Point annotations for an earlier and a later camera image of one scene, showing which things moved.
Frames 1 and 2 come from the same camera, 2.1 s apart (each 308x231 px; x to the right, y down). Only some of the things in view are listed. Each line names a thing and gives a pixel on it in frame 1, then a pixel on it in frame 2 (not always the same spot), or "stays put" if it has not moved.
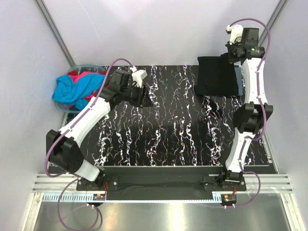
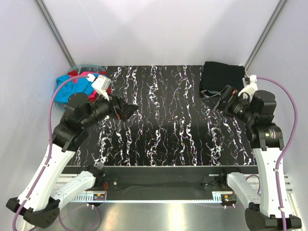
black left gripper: x=143 y=100 to x=124 y=111
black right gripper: x=231 y=59 to x=229 y=95
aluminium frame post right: x=271 y=23 stays put
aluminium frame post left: x=65 y=49 stays put
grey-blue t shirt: x=239 y=80 to x=212 y=91
